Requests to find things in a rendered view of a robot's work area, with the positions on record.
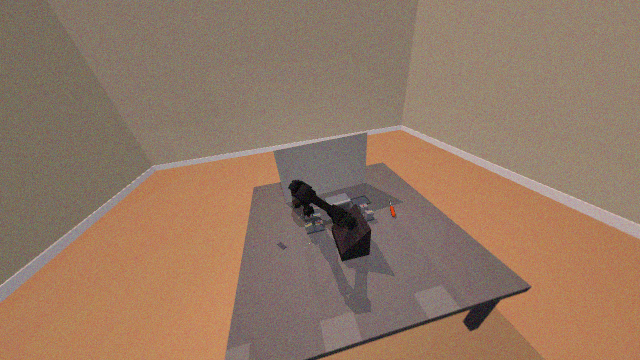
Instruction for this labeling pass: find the dark grey flat panel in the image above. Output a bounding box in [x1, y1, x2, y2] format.
[273, 132, 367, 203]

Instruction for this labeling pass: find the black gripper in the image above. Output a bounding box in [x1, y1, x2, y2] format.
[302, 202, 314, 217]

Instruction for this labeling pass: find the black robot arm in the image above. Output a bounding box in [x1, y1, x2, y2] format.
[288, 180, 358, 231]

